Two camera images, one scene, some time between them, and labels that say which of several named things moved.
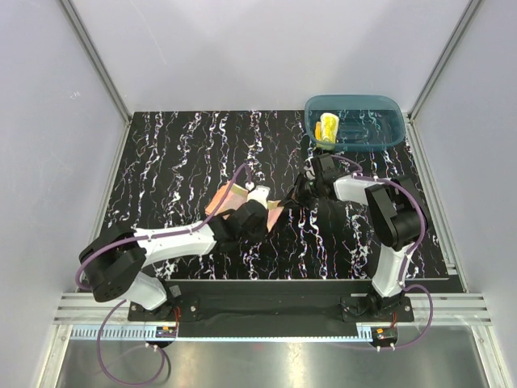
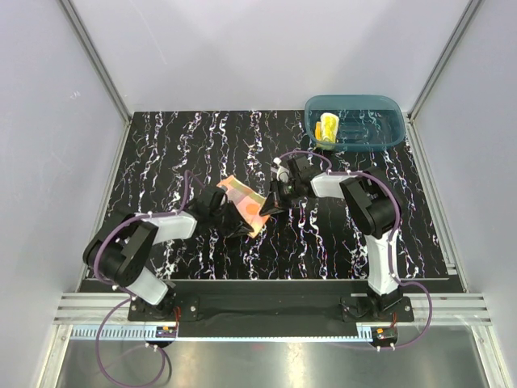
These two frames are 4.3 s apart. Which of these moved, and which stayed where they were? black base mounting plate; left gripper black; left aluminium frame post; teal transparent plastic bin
Moved: left gripper black
Stayed: left aluminium frame post; teal transparent plastic bin; black base mounting plate
